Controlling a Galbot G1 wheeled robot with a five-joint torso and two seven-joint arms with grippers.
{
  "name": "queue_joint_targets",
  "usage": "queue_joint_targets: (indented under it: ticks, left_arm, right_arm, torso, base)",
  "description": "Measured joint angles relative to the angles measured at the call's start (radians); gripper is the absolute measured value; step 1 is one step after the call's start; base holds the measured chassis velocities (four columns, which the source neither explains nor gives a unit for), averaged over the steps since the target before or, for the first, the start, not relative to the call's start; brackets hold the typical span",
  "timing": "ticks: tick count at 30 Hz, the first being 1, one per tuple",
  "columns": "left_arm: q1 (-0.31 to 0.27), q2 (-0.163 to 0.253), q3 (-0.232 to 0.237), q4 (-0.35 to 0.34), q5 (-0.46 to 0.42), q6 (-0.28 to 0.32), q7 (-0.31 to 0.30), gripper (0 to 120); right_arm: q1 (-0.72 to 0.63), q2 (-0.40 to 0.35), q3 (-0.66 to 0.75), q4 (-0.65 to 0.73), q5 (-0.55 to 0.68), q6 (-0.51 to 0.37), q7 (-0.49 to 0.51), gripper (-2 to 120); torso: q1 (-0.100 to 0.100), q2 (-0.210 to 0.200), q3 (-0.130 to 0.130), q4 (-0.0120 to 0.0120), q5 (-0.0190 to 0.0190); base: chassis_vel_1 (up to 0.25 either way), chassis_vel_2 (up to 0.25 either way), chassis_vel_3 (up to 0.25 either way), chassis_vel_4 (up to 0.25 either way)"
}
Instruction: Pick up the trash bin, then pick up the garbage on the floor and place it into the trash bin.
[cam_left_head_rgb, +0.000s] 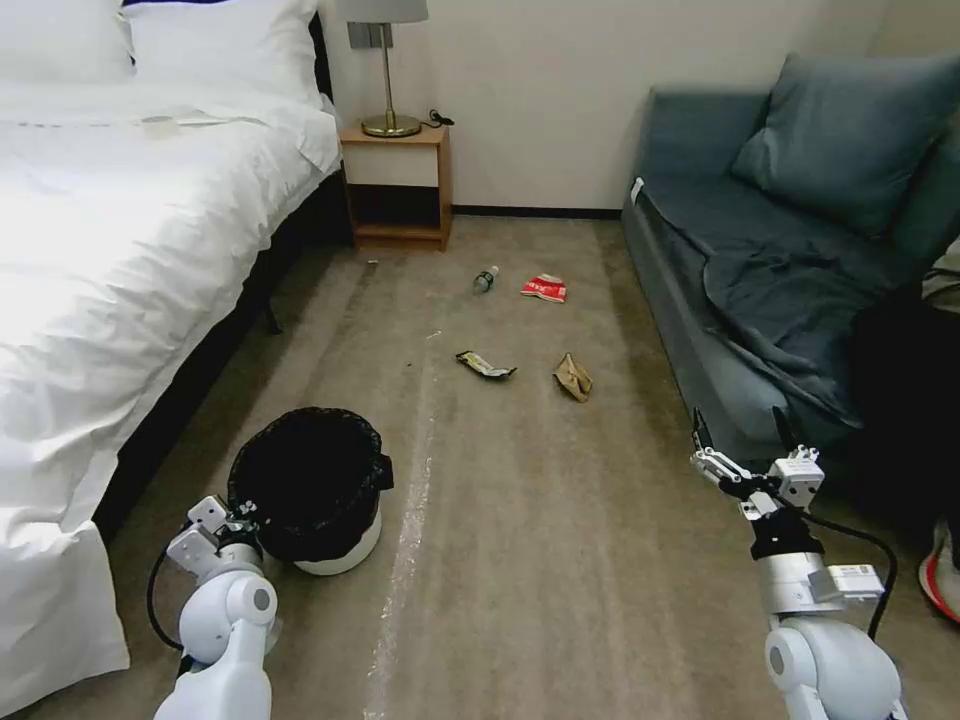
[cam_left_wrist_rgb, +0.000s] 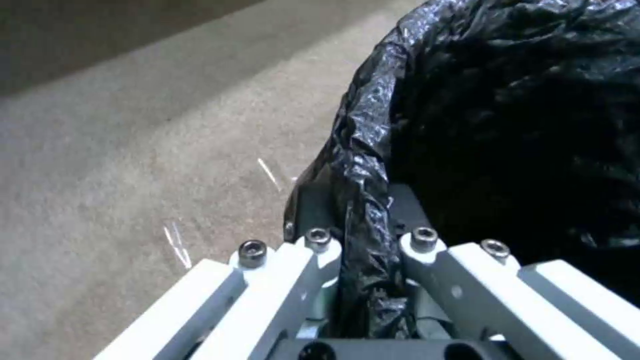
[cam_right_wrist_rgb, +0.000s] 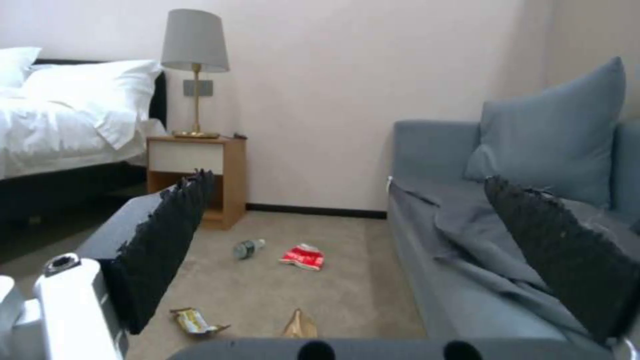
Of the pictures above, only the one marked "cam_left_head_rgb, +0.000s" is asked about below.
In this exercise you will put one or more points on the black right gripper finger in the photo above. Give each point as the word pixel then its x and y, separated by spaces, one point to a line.
pixel 784 435
pixel 718 465

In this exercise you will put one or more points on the black plastic bin liner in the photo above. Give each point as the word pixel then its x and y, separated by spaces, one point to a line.
pixel 307 472

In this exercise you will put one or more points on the white round trash bin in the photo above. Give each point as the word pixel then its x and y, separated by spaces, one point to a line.
pixel 337 551

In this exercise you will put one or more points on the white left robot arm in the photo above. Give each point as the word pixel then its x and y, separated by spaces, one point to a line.
pixel 225 607

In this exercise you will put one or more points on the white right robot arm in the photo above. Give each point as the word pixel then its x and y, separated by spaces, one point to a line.
pixel 832 667

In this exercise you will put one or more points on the person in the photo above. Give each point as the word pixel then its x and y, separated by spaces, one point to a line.
pixel 907 412

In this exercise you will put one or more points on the blue grey blanket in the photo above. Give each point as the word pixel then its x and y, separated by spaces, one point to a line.
pixel 787 300

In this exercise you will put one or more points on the person's foot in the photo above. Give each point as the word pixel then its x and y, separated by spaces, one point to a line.
pixel 943 574

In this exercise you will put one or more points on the brown crumpled paper bag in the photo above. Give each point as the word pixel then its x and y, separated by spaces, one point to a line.
pixel 574 376

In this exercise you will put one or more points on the blue grey sofa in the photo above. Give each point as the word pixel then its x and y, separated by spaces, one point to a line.
pixel 675 247

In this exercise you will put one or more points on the red snack wrapper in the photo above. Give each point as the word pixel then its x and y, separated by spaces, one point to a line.
pixel 545 288

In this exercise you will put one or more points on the dark crumpled wrapper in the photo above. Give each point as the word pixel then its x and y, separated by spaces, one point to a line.
pixel 484 364

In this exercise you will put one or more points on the white sofa tag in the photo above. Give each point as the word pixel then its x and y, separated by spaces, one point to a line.
pixel 638 190

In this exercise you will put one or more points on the white bed duvet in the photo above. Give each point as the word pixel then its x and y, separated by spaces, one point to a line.
pixel 112 262

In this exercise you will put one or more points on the clear plastic bottle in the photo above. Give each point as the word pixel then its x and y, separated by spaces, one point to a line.
pixel 485 280

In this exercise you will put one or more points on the large blue cushion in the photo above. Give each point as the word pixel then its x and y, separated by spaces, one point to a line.
pixel 840 142

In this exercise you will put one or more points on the wooden nightstand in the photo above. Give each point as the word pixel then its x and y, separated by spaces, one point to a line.
pixel 390 157

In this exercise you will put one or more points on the brass table lamp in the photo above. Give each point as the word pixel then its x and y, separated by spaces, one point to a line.
pixel 391 124

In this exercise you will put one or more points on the white pillow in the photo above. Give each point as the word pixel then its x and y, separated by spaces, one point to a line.
pixel 225 45
pixel 52 37

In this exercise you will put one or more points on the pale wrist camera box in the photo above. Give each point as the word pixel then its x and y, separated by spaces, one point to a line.
pixel 798 480
pixel 208 514

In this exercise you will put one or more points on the black bed frame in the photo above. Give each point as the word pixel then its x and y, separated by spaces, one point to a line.
pixel 289 255

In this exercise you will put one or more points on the grey wall switch panel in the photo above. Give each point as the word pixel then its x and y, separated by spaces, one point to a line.
pixel 360 34

